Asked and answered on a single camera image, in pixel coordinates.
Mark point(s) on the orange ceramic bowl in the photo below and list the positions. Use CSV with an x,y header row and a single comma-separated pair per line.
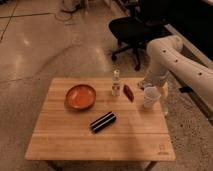
x,y
80,97

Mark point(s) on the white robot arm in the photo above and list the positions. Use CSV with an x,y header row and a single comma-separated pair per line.
x,y
165,56

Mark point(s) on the blue sponge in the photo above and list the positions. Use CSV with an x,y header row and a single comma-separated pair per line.
x,y
141,85

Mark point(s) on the small clear bottle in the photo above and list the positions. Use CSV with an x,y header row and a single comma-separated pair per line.
x,y
116,83

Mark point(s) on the black office chair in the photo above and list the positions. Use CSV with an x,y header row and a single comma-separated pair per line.
x,y
146,22

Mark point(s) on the white ceramic cup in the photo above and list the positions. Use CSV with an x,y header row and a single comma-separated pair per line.
x,y
151,96

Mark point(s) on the wooden table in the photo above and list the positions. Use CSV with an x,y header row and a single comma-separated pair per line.
x,y
113,129

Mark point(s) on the black white striped box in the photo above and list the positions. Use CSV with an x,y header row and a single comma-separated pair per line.
x,y
102,122

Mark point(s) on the dark red oval object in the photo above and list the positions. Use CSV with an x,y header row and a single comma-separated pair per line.
x,y
128,92

